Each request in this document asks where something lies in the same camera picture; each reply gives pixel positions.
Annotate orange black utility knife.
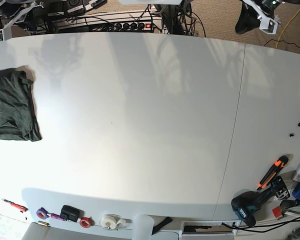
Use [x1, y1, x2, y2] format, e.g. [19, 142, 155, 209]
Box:
[256, 155, 289, 191]

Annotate dark green t-shirt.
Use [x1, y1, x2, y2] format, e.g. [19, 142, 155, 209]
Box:
[0, 68, 42, 142]

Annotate teal black cordless drill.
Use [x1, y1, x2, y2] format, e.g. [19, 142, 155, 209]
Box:
[231, 176, 290, 228]

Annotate red black screwdriver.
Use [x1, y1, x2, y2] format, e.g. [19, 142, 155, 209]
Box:
[2, 198, 28, 213]

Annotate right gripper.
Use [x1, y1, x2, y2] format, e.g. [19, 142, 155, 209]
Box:
[0, 1, 44, 42]

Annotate yellow cable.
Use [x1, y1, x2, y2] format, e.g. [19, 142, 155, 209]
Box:
[275, 5, 300, 49]

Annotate black power strip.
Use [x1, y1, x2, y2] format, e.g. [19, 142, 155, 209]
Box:
[58, 22, 162, 33]

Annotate black action camera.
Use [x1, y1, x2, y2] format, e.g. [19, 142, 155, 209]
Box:
[60, 205, 81, 223]

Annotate clear tape dispenser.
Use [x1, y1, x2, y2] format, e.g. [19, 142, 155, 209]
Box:
[99, 214, 132, 231]

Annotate red square tag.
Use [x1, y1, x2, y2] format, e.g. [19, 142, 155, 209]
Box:
[272, 206, 283, 219]

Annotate white paper roll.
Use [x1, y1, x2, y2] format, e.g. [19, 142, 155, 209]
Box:
[132, 214, 155, 240]

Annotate purple tape roll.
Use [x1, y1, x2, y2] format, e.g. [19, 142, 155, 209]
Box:
[36, 207, 49, 220]

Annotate red tape roll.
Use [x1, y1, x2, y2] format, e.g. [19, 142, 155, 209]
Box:
[79, 217, 92, 229]

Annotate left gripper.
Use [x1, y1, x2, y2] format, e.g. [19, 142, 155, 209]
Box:
[235, 0, 281, 34]

